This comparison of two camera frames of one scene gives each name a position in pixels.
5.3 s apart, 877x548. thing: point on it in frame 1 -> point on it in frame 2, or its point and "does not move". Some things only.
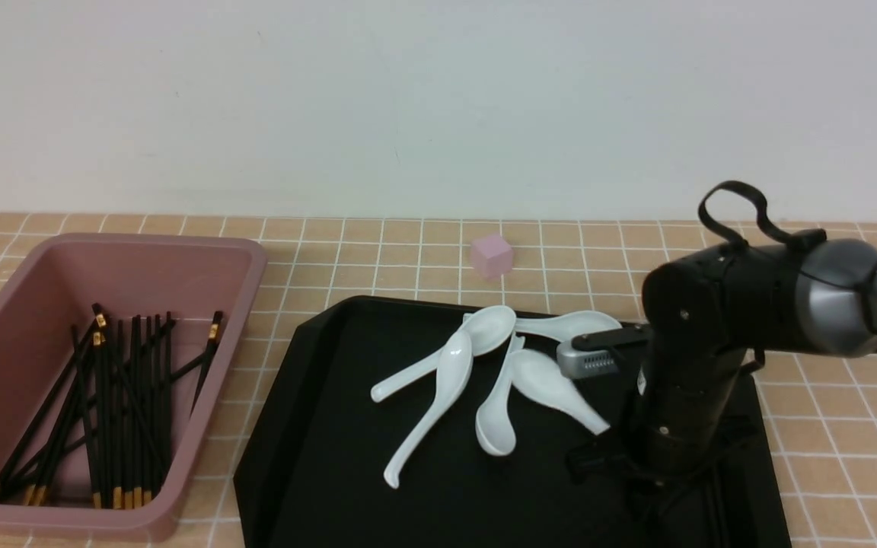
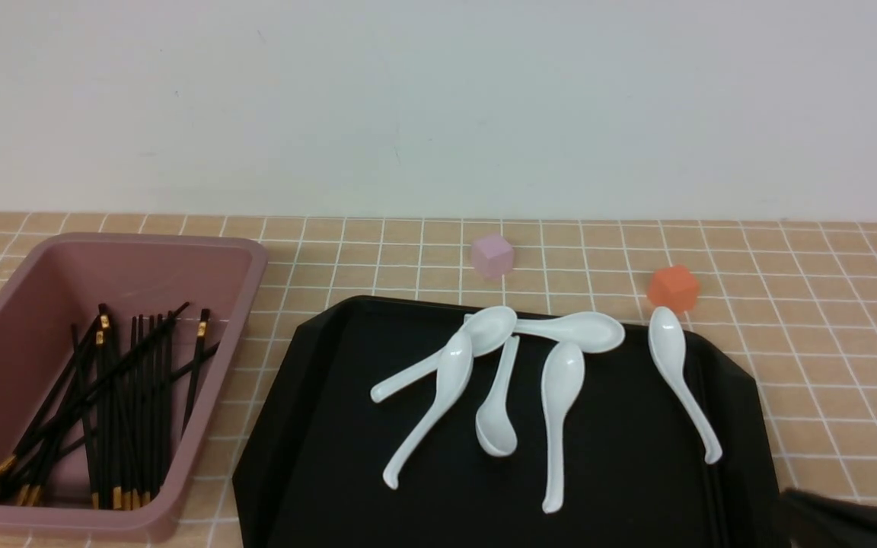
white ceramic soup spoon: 454,368 does not move
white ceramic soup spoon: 540,374 -> 562,374
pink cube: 492,256 does not move
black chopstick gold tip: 97,420 does not move
